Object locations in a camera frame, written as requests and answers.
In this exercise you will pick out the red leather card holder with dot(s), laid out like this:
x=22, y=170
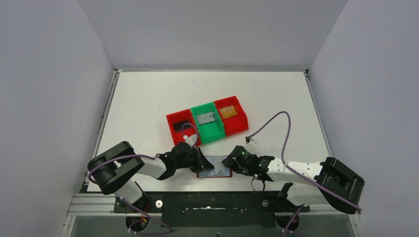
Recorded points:
x=217, y=170

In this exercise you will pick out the red plastic bin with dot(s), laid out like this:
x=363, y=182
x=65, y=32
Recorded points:
x=236, y=124
x=180, y=116

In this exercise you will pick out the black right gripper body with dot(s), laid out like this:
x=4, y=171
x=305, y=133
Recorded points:
x=233, y=163

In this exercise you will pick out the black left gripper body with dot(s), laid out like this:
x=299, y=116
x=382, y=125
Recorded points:
x=198, y=158

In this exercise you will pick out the black card in bin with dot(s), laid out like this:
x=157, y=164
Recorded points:
x=179, y=126

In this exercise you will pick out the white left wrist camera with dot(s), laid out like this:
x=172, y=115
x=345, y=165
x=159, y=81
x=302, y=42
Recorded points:
x=191, y=140

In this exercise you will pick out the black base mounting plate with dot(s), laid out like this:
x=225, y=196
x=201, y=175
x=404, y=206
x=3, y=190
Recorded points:
x=214, y=209

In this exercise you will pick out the green plastic bin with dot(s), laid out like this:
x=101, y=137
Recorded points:
x=212, y=131

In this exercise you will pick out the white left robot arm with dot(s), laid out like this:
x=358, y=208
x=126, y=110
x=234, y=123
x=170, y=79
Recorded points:
x=113, y=170

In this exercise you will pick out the aluminium table edge rail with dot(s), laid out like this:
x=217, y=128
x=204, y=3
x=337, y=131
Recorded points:
x=105, y=111

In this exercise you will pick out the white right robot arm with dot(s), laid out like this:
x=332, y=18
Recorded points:
x=324, y=182

